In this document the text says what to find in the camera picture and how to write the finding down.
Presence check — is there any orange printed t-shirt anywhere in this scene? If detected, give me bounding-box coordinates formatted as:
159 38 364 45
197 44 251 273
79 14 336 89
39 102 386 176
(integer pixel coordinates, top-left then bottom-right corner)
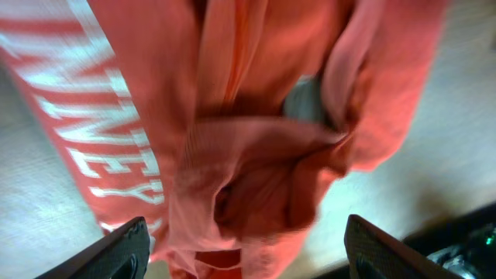
1 0 447 278

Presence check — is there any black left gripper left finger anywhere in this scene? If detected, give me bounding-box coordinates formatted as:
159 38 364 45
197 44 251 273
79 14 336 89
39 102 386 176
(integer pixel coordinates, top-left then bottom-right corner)
36 217 150 279

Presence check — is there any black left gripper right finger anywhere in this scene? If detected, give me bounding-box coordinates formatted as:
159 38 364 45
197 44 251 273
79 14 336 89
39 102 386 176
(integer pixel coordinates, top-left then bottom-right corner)
344 215 461 279

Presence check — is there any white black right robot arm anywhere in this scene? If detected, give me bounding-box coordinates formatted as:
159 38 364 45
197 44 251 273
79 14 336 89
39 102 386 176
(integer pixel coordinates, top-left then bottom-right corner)
316 204 495 279

